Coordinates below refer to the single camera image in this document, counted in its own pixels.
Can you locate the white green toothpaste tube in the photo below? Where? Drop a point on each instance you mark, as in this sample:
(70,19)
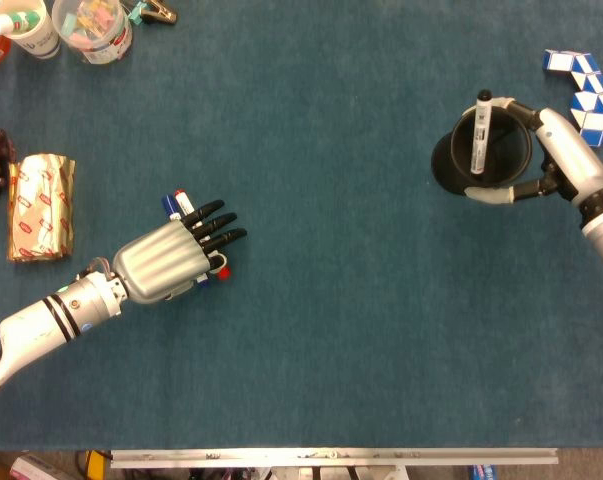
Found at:
(1,24)

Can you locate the black-capped whiteboard marker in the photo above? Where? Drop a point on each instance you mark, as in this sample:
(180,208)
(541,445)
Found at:
(481,130)

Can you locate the gold red-printed snack packet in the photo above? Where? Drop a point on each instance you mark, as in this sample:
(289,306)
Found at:
(41,210)

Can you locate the yellow item under table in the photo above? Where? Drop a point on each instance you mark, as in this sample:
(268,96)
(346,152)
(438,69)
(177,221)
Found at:
(97,465)

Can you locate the pink box under table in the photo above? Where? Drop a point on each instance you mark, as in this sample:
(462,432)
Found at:
(31,467)

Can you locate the small teal binder clip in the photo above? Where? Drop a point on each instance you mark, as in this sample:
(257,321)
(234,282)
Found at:
(135,14)

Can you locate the red-capped whiteboard marker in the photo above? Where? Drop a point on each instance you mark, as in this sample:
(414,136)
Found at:
(183,202)

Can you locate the blue white snake puzzle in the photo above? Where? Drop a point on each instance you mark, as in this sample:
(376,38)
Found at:
(593,132)

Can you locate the blue felt table cloth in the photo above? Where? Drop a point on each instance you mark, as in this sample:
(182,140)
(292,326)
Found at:
(331,325)

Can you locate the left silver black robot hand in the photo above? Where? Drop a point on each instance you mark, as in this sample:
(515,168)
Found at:
(156,265)

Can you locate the blue packet under table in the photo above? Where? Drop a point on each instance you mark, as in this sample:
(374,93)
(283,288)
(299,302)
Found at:
(483,472)

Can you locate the blue-capped whiteboard marker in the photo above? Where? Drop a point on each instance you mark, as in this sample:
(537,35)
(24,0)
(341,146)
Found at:
(168,205)

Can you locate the black metal clamp clip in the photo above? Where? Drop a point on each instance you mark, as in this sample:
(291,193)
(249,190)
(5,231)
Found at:
(161,12)

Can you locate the black mesh pen cup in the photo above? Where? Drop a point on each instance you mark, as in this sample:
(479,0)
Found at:
(443,165)

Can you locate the aluminium table edge rail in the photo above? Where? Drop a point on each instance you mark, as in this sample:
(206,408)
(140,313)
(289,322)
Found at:
(281,456)

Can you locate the clear jar of clips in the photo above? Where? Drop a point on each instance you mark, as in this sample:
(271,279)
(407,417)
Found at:
(101,45)

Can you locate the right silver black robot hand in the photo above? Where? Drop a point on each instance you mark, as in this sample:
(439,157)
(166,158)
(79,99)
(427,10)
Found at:
(576,160)

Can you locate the white paper cup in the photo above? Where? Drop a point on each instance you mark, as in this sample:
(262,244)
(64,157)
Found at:
(41,42)

